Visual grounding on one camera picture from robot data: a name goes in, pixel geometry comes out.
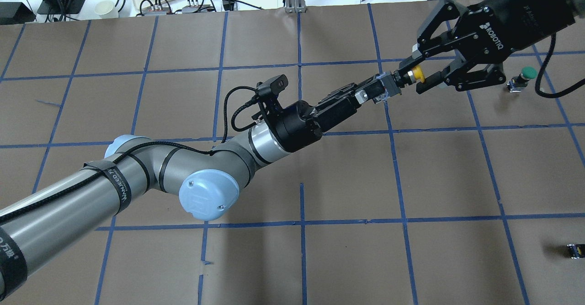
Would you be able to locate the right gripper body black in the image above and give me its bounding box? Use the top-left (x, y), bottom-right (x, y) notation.
top-left (452, 0), bottom-right (577, 63)

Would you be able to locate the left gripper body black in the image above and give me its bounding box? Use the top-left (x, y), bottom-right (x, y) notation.
top-left (274, 82), bottom-right (380, 153)

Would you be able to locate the yellow push button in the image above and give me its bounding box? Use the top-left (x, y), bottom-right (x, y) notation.
top-left (372, 65), bottom-right (425, 103)

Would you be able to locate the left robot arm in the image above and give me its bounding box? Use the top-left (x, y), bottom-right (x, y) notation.
top-left (1, 75), bottom-right (401, 299)

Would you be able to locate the green push button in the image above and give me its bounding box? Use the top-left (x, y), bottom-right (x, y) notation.
top-left (506, 67), bottom-right (538, 94)

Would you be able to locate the black button block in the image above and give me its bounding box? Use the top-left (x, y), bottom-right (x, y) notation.
top-left (566, 243), bottom-right (585, 259)

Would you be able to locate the white paper cup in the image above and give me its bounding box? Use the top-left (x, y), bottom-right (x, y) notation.
top-left (94, 0), bottom-right (119, 19)

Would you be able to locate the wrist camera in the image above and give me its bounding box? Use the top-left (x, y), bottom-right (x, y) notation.
top-left (255, 75), bottom-right (288, 100)

